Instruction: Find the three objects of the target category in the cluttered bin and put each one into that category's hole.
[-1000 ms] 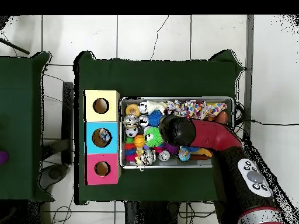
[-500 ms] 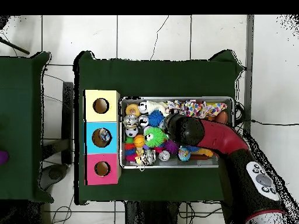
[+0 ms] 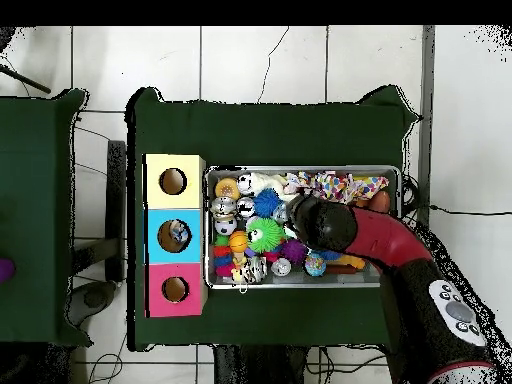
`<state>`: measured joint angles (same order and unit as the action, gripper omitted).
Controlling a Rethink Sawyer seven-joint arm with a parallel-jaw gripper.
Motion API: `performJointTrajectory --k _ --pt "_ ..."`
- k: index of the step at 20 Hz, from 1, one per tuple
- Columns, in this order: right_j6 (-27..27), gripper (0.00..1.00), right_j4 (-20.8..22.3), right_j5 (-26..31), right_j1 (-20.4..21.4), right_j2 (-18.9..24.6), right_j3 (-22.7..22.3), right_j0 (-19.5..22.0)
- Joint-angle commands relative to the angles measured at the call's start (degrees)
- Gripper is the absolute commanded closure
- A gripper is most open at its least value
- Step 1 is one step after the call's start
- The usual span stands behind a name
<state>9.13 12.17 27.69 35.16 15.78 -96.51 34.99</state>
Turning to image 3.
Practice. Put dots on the green spiky rubber ball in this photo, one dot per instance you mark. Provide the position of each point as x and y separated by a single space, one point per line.
264 234

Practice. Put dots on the cream knitted cloth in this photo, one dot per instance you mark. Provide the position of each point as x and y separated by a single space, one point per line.
260 182

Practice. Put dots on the clear plastic bottle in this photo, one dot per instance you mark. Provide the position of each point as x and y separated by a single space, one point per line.
181 234

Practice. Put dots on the polka dot colourful cloth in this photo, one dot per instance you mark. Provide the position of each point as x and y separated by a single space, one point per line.
348 186

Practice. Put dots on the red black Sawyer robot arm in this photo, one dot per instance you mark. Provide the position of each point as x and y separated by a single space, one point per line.
328 226

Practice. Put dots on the wooden box with three holes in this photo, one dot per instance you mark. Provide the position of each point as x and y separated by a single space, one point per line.
192 172

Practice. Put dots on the blue spiky rubber ball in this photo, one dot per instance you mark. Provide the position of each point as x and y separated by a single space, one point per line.
268 200

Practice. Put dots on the smooth silver can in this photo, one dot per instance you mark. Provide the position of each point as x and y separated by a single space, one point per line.
222 208

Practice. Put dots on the small orange basketball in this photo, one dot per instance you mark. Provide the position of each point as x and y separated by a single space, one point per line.
238 242

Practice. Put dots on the toy burger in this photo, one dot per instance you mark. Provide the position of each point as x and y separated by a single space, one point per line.
226 189

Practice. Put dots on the crushed silver can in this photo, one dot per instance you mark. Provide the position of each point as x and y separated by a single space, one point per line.
254 268

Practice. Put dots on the small globe ball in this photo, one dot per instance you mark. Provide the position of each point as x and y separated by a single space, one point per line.
315 265

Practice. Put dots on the brown toy football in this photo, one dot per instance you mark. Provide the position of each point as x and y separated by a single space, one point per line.
382 200

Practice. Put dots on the black upright panel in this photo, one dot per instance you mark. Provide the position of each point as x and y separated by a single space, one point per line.
117 200

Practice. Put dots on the grey round floor base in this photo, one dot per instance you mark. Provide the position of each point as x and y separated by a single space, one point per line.
96 298

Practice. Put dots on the dark green side table cloth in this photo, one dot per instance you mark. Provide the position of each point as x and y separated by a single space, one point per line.
36 200

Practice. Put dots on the purple object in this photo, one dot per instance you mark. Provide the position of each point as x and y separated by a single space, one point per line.
5 270

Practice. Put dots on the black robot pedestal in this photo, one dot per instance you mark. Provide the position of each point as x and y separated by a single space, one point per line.
264 368

